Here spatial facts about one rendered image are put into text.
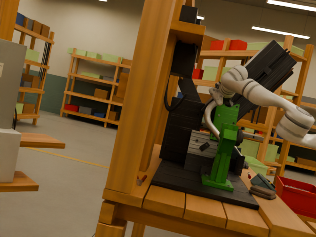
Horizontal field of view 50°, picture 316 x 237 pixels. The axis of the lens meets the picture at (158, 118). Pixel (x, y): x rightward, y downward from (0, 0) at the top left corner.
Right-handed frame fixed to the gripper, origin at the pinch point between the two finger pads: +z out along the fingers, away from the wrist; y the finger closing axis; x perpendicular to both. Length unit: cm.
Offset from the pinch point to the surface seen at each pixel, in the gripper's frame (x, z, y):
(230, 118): -0.8, 10.3, -9.3
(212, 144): 13.7, 11.9, -15.9
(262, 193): 10.6, -10.5, -45.3
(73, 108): 176, 860, 344
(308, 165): -340, 833, -160
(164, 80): 22.0, -16.8, 17.2
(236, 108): -6.6, 10.3, -6.4
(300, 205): -9, 18, -63
